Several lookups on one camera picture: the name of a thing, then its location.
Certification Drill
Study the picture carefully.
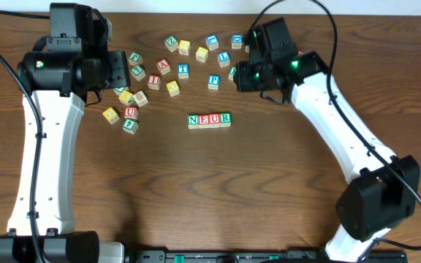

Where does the red I block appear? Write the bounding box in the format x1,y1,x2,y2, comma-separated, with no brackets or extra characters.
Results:
148,75,161,90

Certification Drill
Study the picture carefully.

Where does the blue P block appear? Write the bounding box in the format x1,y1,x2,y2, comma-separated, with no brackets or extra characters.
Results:
208,75,220,90

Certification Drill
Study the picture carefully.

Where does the green R block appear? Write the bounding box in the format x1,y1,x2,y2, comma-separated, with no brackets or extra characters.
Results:
219,113,232,127

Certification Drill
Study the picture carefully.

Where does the red u block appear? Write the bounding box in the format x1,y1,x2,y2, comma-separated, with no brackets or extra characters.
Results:
124,107,138,121
208,113,221,128

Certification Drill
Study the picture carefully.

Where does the red E block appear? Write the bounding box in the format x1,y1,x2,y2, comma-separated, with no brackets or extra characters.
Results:
198,115,210,129

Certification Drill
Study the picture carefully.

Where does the green N block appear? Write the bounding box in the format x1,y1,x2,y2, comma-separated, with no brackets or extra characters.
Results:
187,115,199,129

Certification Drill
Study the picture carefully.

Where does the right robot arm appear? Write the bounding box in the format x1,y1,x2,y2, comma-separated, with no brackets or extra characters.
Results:
234,18,420,262

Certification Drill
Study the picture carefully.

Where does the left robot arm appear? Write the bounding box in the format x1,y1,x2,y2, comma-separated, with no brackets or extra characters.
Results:
0,3,134,262

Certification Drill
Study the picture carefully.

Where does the green V block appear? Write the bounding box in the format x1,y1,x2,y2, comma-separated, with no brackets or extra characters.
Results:
113,87,129,96

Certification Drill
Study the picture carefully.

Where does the green B block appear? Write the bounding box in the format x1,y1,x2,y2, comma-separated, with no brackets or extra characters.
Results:
228,66,236,80

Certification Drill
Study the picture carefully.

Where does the green 7 block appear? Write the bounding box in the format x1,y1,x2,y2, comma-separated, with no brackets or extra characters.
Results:
131,65,145,81

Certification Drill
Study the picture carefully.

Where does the yellow block beside V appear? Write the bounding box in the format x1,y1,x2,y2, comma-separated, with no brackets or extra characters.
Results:
118,90,134,106

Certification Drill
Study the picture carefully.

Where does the green block upper left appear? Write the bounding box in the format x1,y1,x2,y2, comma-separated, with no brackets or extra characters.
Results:
128,51,143,66

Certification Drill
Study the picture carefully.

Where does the blue L block middle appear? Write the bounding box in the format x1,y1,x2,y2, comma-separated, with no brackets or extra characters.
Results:
218,51,231,67

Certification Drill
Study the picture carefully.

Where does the blue l block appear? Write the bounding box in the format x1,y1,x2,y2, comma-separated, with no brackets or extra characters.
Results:
206,34,219,50
218,51,231,67

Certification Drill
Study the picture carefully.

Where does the plain wooden picture block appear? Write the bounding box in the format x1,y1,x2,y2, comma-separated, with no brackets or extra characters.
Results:
133,91,148,107

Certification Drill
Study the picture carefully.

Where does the yellow block far left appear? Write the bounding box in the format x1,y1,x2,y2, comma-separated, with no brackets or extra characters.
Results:
102,107,120,124

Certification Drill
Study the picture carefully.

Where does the red A block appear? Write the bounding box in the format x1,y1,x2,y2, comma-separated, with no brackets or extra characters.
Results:
156,58,171,75

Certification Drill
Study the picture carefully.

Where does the blue L block top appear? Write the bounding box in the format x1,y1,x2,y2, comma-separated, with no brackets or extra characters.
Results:
206,34,219,50

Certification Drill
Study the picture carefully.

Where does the green 4 block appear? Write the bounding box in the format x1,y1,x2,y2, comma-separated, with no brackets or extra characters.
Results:
122,119,138,134

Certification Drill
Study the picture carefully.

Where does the yellow block centre top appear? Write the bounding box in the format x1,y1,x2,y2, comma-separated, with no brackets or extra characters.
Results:
196,47,209,63

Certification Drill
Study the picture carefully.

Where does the yellow block centre low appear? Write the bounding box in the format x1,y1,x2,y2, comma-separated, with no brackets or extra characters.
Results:
166,80,180,97

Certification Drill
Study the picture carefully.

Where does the green Z block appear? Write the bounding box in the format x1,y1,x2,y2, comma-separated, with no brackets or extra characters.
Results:
164,35,179,53

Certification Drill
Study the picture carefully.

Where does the blue T block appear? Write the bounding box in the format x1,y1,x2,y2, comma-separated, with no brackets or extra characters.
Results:
178,64,189,79

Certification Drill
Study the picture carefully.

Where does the yellow block top left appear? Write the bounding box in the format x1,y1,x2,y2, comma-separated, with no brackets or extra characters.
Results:
178,40,191,56

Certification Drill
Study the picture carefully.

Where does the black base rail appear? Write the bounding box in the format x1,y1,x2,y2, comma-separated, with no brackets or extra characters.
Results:
135,248,409,263

